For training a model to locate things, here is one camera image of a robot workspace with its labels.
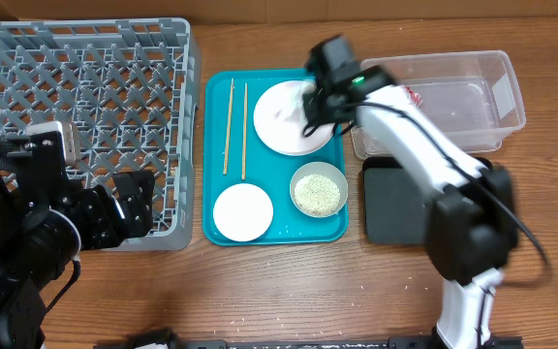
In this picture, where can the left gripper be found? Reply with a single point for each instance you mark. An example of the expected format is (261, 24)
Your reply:
(110, 232)

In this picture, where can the white napkin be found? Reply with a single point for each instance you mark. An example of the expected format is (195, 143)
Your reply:
(291, 108)

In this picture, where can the grey bowl with rice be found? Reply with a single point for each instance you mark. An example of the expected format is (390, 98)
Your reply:
(319, 189)

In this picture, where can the red snack wrapper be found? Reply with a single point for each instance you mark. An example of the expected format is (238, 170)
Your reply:
(414, 97)

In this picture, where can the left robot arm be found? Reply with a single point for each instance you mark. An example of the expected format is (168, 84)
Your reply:
(47, 219)

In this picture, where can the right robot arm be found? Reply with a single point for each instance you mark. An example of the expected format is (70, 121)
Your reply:
(471, 226)

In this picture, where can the grey dishwasher rack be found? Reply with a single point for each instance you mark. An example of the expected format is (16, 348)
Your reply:
(132, 88)

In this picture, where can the pink shallow bowl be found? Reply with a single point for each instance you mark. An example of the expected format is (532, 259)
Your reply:
(243, 212)

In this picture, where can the teal serving tray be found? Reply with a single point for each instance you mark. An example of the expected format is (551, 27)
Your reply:
(265, 168)

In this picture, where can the left wooden chopstick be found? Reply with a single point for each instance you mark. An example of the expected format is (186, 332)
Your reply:
(228, 129)

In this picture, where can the wooden chopstick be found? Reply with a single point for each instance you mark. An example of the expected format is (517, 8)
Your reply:
(228, 129)
(244, 132)

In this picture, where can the right wooden chopstick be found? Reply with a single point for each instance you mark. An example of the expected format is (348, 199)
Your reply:
(244, 132)

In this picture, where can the white round plate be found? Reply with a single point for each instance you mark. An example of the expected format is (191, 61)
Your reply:
(285, 137)

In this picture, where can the black rectangular tray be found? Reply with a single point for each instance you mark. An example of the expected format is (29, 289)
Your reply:
(395, 211)

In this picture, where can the clear plastic bin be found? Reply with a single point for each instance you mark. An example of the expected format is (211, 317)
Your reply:
(472, 96)

